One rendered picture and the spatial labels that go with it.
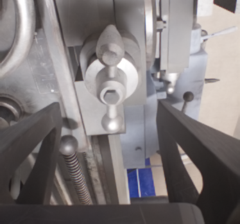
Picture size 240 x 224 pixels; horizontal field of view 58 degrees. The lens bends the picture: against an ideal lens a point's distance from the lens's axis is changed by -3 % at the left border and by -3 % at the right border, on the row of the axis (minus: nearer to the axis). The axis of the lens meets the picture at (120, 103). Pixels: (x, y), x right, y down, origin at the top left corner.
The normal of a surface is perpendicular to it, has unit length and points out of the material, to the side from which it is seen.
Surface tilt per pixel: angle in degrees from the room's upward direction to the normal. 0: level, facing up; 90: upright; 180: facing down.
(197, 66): 86
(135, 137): 90
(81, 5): 90
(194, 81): 86
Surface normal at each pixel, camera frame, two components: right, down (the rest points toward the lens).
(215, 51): 0.03, 0.58
